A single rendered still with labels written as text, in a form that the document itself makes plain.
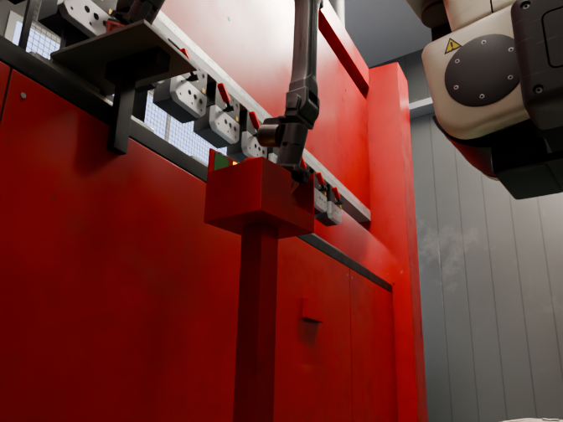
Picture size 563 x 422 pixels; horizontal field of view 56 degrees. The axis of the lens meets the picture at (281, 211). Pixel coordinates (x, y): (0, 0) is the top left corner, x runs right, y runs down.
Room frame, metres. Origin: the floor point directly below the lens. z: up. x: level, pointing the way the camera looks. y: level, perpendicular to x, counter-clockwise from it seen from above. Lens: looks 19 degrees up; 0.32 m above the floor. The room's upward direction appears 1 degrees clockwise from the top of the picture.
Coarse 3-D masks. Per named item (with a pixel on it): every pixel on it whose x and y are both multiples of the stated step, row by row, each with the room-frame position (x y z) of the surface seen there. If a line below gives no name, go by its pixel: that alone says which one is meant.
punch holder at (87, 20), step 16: (48, 0) 0.99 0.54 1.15; (64, 0) 0.96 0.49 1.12; (80, 0) 1.00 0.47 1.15; (96, 0) 1.04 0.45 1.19; (112, 0) 1.08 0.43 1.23; (48, 16) 0.99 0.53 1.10; (64, 16) 0.99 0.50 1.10; (80, 16) 1.01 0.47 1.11; (96, 16) 1.05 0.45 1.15; (80, 32) 1.04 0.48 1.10; (96, 32) 1.05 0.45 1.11
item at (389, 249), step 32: (384, 96) 2.92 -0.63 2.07; (384, 128) 2.92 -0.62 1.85; (384, 160) 2.92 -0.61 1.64; (384, 192) 2.93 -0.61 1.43; (320, 224) 3.11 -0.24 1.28; (352, 224) 3.02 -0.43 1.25; (384, 224) 2.93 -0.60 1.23; (352, 256) 3.02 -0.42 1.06; (384, 256) 2.94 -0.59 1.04; (416, 256) 3.06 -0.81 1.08; (416, 288) 3.01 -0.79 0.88; (416, 320) 2.97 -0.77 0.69; (416, 352) 2.93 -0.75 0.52; (416, 384) 2.90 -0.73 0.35; (416, 416) 2.87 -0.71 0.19
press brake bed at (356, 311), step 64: (0, 64) 0.76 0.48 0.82; (0, 128) 0.78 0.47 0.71; (64, 128) 0.89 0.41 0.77; (0, 192) 0.80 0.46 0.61; (64, 192) 0.91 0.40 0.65; (128, 192) 1.06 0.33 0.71; (192, 192) 1.25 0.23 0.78; (0, 256) 0.82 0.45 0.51; (64, 256) 0.93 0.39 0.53; (128, 256) 1.08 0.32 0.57; (192, 256) 1.27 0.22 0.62; (320, 256) 2.00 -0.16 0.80; (0, 320) 0.84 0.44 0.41; (64, 320) 0.95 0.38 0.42; (128, 320) 1.09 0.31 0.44; (192, 320) 1.29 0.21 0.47; (384, 320) 2.75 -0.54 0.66; (0, 384) 0.86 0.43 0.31; (64, 384) 0.97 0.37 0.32; (128, 384) 1.11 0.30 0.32; (192, 384) 1.30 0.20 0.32; (320, 384) 2.00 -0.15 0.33; (384, 384) 2.71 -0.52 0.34
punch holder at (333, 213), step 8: (328, 184) 2.39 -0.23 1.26; (328, 192) 2.39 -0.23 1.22; (328, 200) 2.39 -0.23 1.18; (336, 200) 2.46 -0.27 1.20; (328, 208) 2.39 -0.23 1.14; (336, 208) 2.45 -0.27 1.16; (320, 216) 2.42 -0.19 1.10; (328, 216) 2.41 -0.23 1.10; (336, 216) 2.45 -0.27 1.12; (328, 224) 2.53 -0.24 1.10; (336, 224) 2.52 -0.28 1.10
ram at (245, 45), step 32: (192, 0) 1.36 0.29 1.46; (224, 0) 1.51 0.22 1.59; (256, 0) 1.71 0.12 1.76; (288, 0) 1.95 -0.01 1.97; (192, 32) 1.37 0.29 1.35; (224, 32) 1.52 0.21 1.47; (256, 32) 1.72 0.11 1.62; (288, 32) 1.96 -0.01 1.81; (224, 64) 1.53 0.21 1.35; (256, 64) 1.73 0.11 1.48; (288, 64) 1.97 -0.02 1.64; (320, 64) 2.28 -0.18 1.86; (256, 96) 1.74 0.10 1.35; (320, 96) 2.28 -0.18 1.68; (352, 96) 2.71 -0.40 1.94; (320, 128) 2.28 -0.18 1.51; (352, 128) 2.70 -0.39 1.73; (320, 160) 2.28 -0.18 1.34; (352, 160) 2.69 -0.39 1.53; (352, 192) 2.68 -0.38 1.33
